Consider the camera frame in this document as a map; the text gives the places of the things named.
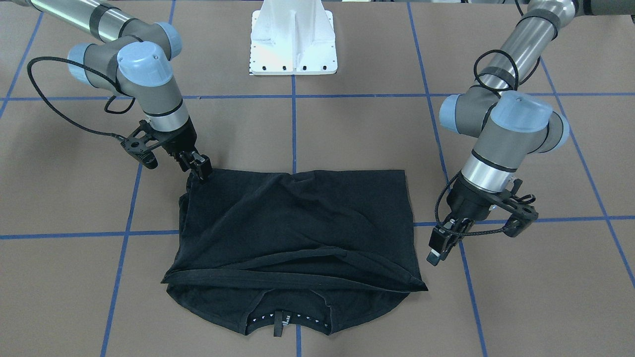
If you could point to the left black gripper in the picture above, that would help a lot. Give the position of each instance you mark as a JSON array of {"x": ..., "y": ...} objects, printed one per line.
[{"x": 465, "y": 200}]

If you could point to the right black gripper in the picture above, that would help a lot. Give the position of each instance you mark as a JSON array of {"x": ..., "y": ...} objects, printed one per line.
[{"x": 182, "y": 140}]

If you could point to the black printed t-shirt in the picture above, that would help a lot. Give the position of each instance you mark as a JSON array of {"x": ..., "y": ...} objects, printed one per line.
[{"x": 328, "y": 250}]

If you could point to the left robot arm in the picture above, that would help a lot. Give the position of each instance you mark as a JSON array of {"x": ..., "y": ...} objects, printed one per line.
[{"x": 507, "y": 124}]

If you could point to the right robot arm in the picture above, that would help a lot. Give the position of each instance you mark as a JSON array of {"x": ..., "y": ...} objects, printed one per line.
[{"x": 133, "y": 60}]

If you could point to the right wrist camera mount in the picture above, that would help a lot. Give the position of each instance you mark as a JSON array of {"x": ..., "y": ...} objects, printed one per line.
[{"x": 141, "y": 143}]

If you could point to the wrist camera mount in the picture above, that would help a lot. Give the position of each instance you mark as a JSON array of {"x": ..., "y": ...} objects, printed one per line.
[
  {"x": 522, "y": 211},
  {"x": 141, "y": 143}
]

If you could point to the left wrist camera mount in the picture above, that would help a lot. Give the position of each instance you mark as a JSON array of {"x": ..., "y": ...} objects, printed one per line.
[{"x": 522, "y": 211}]

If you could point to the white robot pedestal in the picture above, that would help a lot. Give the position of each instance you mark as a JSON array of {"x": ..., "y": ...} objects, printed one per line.
[{"x": 292, "y": 37}]

